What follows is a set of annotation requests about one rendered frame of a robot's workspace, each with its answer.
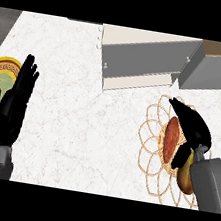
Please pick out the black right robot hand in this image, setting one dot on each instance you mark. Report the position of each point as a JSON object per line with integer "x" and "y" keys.
{"x": 194, "y": 127}

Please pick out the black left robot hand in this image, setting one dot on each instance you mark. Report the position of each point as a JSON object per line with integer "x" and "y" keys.
{"x": 13, "y": 107}

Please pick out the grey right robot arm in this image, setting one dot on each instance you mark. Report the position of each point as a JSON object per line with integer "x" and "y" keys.
{"x": 212, "y": 186}

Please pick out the red-brown sweet potato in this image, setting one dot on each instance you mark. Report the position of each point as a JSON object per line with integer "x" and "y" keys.
{"x": 170, "y": 140}

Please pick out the woven wicker flower placemat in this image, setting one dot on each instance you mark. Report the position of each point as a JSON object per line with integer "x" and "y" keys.
{"x": 150, "y": 146}

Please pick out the yellow-brown potato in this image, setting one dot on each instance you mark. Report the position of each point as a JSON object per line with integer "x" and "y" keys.
{"x": 185, "y": 180}

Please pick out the yellow patterned plate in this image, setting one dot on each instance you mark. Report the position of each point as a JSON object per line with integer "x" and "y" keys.
{"x": 7, "y": 72}

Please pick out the grey drawer front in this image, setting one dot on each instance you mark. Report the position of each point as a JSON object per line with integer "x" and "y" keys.
{"x": 216, "y": 73}

